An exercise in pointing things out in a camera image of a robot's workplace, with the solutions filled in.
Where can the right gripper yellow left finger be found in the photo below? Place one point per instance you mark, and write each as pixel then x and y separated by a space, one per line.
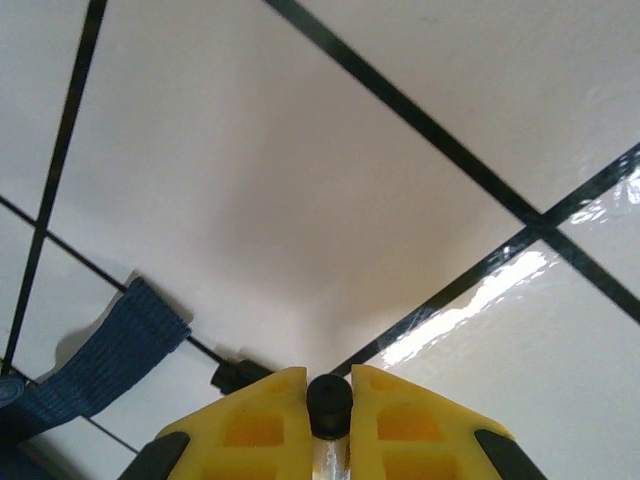
pixel 255 430

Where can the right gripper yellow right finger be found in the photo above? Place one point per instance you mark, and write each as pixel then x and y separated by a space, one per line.
pixel 410 430

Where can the black pens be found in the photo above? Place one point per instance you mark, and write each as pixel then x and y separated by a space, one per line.
pixel 327 405

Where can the navy blue backpack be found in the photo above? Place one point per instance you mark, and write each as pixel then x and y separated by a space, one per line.
pixel 115 350

